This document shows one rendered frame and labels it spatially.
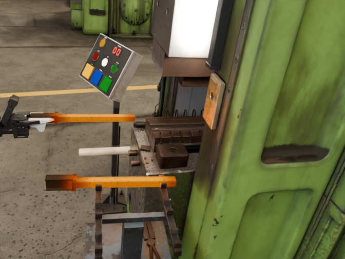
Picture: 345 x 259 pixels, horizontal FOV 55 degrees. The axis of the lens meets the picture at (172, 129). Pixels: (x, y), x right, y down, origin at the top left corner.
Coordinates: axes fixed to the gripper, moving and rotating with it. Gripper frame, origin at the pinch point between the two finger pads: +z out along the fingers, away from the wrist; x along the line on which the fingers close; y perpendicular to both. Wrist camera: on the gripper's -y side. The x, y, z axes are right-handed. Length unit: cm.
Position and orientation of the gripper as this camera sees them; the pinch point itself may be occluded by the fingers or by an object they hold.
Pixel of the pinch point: (50, 116)
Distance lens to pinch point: 141.9
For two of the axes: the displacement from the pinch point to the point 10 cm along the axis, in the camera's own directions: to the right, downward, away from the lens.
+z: 9.7, -0.4, 2.6
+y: -1.0, 8.6, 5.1
